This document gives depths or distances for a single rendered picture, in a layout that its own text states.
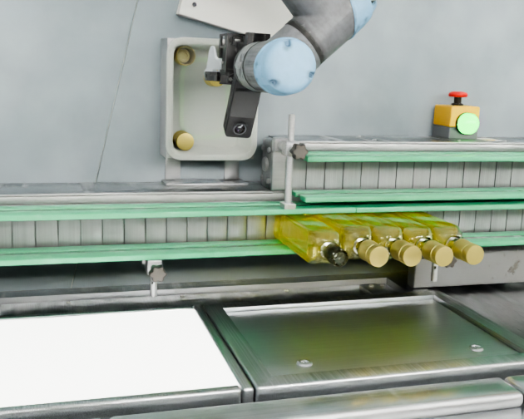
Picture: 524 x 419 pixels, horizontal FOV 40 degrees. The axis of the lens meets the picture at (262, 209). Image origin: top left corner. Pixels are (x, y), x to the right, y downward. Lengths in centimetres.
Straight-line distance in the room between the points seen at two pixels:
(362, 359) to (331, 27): 48
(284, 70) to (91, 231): 51
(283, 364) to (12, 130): 68
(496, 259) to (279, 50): 82
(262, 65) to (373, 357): 46
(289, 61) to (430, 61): 68
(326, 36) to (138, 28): 50
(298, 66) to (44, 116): 59
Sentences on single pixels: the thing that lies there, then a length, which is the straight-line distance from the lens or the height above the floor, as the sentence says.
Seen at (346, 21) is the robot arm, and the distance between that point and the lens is 101.
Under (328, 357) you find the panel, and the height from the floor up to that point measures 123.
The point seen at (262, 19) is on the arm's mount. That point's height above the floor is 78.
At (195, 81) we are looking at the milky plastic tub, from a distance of 140.
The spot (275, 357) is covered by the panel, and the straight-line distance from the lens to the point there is 106.
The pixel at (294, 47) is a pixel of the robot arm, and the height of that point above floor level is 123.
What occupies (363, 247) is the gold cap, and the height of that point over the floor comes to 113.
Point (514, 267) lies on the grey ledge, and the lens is 164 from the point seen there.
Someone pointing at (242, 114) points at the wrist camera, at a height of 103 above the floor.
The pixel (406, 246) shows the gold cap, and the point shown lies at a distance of 116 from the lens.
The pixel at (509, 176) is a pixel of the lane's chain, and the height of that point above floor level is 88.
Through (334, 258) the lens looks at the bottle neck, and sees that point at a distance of 116.
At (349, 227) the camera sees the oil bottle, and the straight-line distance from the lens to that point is 120.
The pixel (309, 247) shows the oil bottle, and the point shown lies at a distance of 118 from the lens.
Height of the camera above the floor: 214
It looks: 70 degrees down
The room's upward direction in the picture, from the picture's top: 125 degrees clockwise
